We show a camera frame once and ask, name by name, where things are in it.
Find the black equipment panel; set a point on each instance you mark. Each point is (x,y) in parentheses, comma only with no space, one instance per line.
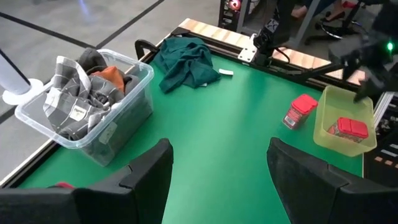
(384,155)

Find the black frame clamp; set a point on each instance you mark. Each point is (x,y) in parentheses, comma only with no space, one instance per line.
(141,45)

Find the yellow-green plastic bin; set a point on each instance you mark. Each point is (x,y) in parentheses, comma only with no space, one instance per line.
(345,102)

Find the person's foot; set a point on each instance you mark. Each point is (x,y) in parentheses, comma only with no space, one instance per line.
(299,12)

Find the dark green cloth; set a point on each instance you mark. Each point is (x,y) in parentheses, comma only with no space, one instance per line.
(186,62)

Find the clear plastic storage box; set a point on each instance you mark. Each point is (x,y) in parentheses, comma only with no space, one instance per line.
(124,130)

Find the small white tag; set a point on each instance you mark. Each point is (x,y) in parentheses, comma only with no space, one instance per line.
(226,72)

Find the dark grey cloth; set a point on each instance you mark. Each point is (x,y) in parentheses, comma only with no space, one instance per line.
(90,59)

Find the red-lid spice container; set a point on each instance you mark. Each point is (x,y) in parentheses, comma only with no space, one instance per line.
(300,109)
(351,128)

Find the orange cloth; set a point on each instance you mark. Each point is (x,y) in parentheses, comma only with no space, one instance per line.
(109,76)

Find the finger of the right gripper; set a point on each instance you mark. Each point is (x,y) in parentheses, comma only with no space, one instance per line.
(347,68)
(370,88)

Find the pink plastic bin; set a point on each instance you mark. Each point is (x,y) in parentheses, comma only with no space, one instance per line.
(63,185)

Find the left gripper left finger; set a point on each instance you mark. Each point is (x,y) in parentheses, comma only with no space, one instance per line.
(109,205)

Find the green table mat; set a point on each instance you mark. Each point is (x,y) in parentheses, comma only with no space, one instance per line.
(217,140)

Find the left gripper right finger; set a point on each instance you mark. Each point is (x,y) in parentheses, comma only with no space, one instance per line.
(326,199)

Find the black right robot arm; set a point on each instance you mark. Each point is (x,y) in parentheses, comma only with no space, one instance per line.
(270,31)

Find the black computer tower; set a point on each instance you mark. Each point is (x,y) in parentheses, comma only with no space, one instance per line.
(228,14)

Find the white metal bracket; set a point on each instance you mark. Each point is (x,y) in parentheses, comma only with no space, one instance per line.
(247,53)

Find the office chair base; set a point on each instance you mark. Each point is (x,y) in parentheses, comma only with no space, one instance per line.
(335,31)

